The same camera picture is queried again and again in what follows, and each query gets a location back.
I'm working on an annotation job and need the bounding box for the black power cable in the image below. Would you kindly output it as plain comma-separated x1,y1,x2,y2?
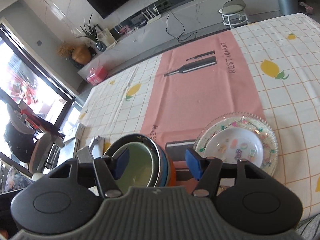
165,8,198,43

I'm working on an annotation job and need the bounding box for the pink restaurant placemat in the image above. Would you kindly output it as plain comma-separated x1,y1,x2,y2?
140,30,265,147

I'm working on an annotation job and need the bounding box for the light green ceramic bowl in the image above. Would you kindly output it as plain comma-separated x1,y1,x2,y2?
112,142,153,194

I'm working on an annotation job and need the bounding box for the small grey rolling stool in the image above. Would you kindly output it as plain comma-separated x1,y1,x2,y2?
218,0,249,29

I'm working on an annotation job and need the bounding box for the red tissue box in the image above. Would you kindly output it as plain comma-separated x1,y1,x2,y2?
86,67,108,86

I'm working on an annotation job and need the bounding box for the plant in blue vase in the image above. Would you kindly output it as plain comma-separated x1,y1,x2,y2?
78,14,107,52

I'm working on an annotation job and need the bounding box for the white shallow patterned bowl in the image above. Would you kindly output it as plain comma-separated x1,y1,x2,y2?
204,128,264,167

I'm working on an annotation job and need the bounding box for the lemon checked tablecloth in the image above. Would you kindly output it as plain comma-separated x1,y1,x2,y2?
60,13,319,219

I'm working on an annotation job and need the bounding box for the glass scalloped plate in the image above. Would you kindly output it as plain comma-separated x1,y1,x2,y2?
194,112,279,176

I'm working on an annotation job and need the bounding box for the grey white tv cabinet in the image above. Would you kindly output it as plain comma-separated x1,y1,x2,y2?
78,0,279,79

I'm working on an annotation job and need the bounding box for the orange gourd vase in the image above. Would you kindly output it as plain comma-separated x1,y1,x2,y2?
72,44,92,65

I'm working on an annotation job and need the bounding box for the white wifi router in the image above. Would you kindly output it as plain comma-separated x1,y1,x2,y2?
141,4,161,25

